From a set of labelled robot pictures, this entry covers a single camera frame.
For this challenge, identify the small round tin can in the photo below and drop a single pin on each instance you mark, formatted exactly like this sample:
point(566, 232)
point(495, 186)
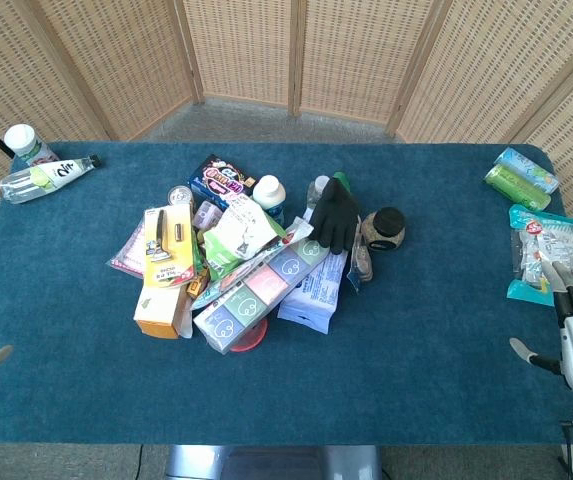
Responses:
point(181, 195)

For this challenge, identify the small purple container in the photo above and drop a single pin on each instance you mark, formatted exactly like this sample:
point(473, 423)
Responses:
point(207, 214)

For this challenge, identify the green bottle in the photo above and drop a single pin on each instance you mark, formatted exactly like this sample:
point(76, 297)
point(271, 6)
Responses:
point(343, 181)

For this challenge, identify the white blue wipes pack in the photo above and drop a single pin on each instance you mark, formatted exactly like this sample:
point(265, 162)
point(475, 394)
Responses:
point(316, 292)

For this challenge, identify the orange white carton box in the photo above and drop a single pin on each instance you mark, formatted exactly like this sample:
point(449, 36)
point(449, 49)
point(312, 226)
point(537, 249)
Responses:
point(158, 312)

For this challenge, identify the bamboo folding screen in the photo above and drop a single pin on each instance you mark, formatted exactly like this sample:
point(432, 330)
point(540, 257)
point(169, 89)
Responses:
point(286, 55)

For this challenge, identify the red plastic lid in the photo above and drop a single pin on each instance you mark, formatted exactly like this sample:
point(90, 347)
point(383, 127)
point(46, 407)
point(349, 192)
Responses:
point(251, 342)

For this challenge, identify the clear narrow snack bag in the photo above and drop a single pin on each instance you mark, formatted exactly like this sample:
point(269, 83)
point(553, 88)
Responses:
point(360, 262)

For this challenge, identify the yellow razor blister pack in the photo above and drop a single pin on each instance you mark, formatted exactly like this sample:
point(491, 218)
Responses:
point(167, 245)

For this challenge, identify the clear bottle black cap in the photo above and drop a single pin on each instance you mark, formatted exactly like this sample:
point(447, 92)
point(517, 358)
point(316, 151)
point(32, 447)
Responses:
point(46, 179)

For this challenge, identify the white jar green label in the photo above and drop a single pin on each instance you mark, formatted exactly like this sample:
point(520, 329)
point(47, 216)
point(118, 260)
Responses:
point(27, 144)

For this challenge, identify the red white long package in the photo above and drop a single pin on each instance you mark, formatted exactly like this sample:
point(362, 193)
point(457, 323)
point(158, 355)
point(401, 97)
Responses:
point(256, 262)

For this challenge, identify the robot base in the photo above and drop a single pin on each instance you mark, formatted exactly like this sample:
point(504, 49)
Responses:
point(271, 462)

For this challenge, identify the light blue drink can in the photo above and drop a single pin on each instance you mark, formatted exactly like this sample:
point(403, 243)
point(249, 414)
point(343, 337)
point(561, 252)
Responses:
point(528, 170)

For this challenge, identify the white green pouch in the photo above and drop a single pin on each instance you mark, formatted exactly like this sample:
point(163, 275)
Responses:
point(241, 232)

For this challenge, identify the white bottle blue label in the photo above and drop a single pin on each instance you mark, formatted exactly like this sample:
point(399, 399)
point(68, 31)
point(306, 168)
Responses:
point(271, 197)

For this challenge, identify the dark purple snack box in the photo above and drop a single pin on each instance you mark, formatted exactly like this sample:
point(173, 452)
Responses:
point(221, 182)

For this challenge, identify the multicolour tissue multipack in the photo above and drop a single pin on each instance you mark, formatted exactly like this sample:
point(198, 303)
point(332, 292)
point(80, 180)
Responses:
point(256, 290)

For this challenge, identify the green drink can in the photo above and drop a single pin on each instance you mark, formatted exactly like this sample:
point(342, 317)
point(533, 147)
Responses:
point(516, 187)

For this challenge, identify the clear plastic bottle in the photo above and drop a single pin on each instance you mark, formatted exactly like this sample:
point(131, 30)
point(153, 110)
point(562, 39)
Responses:
point(317, 190)

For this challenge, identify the blue table mat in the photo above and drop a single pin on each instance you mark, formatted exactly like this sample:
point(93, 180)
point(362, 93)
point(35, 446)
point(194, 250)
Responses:
point(366, 375)

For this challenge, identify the round jar black lid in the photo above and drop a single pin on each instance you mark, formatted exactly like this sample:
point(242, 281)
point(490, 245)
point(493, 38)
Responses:
point(386, 229)

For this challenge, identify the small yellow black packet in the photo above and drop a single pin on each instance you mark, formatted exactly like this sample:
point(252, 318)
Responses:
point(195, 286)

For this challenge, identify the black glove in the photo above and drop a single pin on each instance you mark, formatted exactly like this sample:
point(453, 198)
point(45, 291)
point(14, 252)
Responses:
point(336, 220)

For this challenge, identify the teal clear candy bag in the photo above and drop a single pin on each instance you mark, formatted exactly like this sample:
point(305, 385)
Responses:
point(546, 250)

